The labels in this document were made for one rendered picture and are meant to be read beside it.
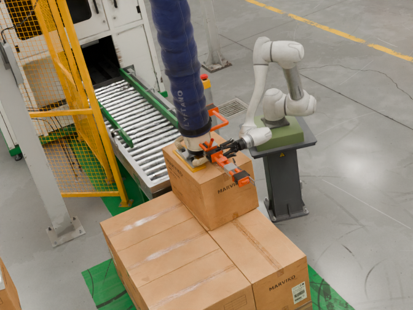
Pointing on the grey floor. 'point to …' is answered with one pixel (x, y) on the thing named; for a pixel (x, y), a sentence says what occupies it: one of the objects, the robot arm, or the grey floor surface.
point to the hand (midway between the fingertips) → (216, 154)
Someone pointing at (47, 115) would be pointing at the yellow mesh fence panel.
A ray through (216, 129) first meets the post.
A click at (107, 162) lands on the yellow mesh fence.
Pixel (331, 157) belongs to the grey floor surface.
